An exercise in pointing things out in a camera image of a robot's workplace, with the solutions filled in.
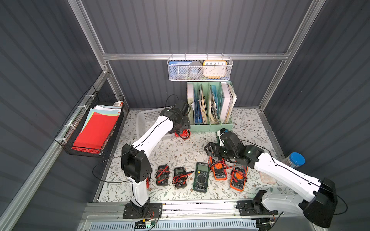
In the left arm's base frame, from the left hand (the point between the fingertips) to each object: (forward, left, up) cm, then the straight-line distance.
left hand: (182, 125), depth 86 cm
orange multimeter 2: (-27, -32, -15) cm, 45 cm away
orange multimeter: (-21, -22, -16) cm, 34 cm away
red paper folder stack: (-7, +43, +9) cm, 45 cm away
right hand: (-15, -17, -1) cm, 23 cm away
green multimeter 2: (-26, -11, -16) cm, 33 cm away
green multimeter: (-11, -20, +8) cm, 24 cm away
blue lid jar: (-23, -56, +1) cm, 61 cm away
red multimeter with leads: (-7, -2, 0) cm, 8 cm away
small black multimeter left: (-24, +11, -16) cm, 31 cm away
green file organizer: (+15, -19, +2) cm, 24 cm away
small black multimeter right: (-25, +1, -15) cm, 29 cm away
